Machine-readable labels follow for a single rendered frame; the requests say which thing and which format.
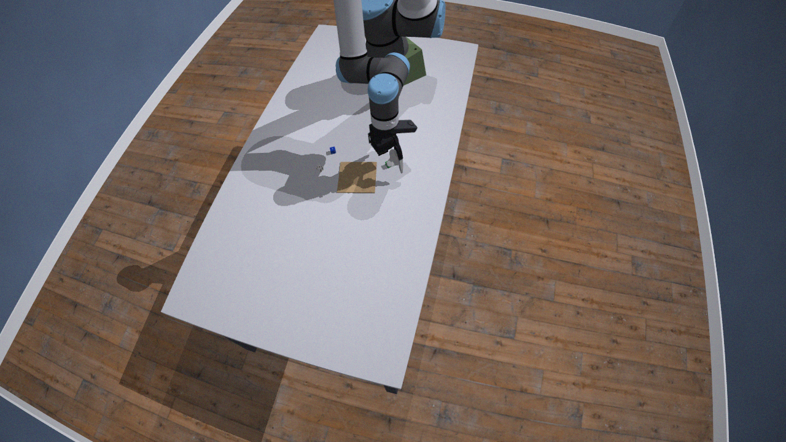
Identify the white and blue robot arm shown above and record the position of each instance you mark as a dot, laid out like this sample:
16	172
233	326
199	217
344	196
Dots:
385	69

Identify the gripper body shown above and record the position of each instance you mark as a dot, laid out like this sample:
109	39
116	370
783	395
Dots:
381	140

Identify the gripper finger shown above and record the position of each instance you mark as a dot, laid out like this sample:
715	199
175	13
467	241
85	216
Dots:
396	157

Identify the tan mat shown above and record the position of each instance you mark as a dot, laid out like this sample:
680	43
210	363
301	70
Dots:
357	177

